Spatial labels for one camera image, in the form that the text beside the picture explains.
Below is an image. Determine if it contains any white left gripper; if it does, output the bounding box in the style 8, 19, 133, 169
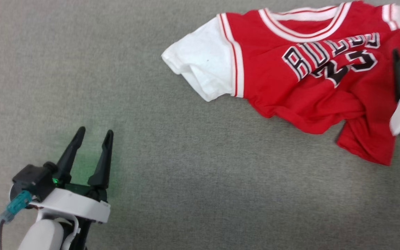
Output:
36, 127, 114, 223

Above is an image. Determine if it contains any red and white basketball jersey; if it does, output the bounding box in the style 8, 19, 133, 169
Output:
161, 1, 400, 166

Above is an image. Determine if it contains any teal connector cable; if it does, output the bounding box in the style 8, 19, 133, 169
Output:
0, 190, 33, 250

